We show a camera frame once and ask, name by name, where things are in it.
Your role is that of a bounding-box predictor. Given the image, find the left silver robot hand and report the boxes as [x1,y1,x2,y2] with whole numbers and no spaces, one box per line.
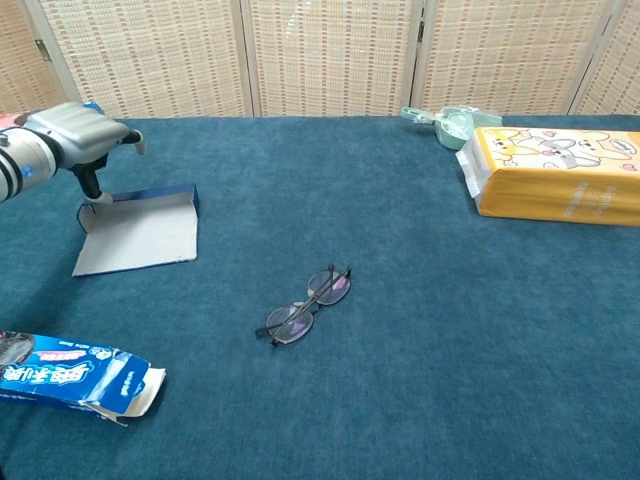
[22,102,147,206]

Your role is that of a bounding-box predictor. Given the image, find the dark blue glasses case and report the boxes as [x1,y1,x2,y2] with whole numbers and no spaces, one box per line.
[72,183,201,278]

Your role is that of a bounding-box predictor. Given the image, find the dark-framed eyeglasses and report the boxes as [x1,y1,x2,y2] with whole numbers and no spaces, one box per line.
[255,263,355,349]

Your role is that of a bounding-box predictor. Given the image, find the opened blue Oreo box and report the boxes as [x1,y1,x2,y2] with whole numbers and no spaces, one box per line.
[0,329,167,428]

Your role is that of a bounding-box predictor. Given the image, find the bamboo folding screen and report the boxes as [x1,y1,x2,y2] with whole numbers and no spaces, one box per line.
[0,0,640,120]

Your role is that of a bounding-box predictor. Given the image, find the teal table cloth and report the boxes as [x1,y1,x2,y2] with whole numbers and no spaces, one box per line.
[0,114,640,480]

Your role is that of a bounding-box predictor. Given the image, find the mint green dustpan brush set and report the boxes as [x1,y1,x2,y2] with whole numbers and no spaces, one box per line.
[399,105,504,151]

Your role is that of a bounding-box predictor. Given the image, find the orange cartoon tissue pack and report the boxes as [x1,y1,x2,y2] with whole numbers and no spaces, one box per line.
[454,126,640,228]

